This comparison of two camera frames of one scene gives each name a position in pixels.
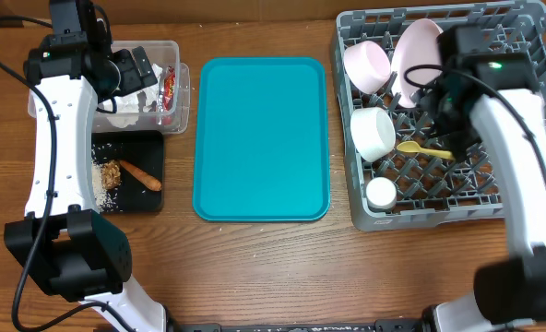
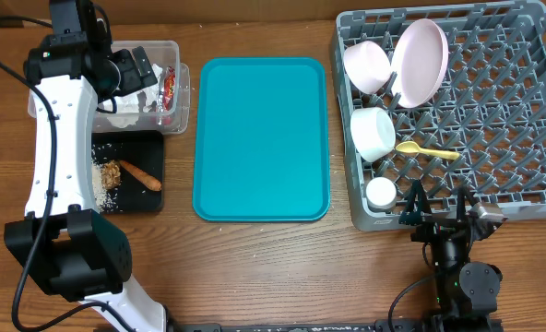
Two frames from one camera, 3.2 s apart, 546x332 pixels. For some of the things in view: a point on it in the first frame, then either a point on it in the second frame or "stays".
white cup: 381,194 stays
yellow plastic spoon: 410,146 stays
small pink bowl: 367,66 stays
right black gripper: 430,100 → 433,228
